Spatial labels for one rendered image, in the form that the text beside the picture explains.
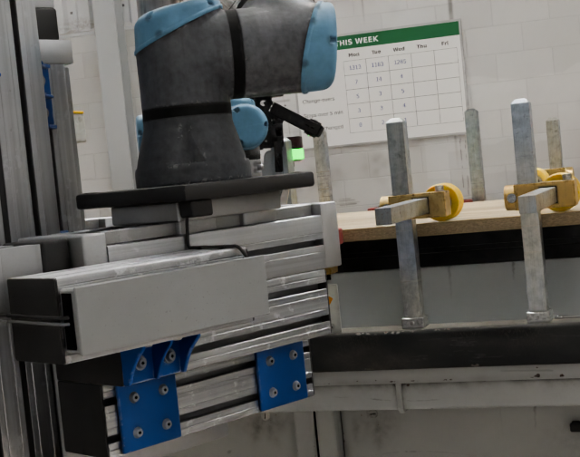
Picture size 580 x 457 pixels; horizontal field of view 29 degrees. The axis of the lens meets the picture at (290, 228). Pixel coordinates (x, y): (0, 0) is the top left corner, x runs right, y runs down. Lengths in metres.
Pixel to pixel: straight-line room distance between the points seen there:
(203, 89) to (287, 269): 0.26
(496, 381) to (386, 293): 0.36
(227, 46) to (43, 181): 0.29
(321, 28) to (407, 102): 8.04
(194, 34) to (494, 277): 1.22
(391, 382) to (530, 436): 0.38
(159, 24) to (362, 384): 1.14
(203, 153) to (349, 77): 8.19
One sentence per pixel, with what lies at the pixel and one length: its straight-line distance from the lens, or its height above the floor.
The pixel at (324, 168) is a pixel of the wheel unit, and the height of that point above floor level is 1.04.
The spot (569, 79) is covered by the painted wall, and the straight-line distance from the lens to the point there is 9.43.
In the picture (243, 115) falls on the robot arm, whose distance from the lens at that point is 1.90.
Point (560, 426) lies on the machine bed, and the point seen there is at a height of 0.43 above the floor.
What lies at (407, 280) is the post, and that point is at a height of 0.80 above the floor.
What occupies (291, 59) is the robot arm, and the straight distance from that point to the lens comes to 1.46.
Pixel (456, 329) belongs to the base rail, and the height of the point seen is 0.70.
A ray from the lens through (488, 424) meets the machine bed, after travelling 2.59.
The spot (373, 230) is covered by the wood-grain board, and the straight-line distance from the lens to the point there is 2.48.
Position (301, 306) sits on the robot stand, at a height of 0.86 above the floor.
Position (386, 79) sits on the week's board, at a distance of 9.54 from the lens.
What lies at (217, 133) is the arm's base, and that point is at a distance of 1.44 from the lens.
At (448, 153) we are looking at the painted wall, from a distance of 9.48.
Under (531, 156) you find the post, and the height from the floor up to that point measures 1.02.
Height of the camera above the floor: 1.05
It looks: 3 degrees down
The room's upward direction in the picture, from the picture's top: 6 degrees counter-clockwise
